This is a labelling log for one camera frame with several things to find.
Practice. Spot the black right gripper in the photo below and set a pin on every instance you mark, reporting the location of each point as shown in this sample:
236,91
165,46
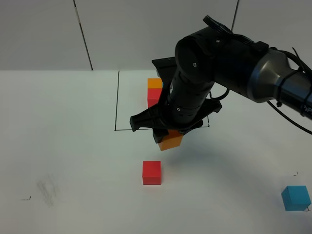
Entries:
163,118

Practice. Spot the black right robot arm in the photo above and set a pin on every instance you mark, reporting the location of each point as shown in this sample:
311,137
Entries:
252,69

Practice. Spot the red template block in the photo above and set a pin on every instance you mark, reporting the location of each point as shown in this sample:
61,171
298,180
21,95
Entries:
153,96

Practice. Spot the orange template block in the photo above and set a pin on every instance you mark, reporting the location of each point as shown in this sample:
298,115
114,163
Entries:
155,83

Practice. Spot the loose blue block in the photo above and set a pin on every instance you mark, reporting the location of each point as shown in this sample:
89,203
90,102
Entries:
296,198

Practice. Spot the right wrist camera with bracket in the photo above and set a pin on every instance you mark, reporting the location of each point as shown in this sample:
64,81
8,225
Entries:
165,68

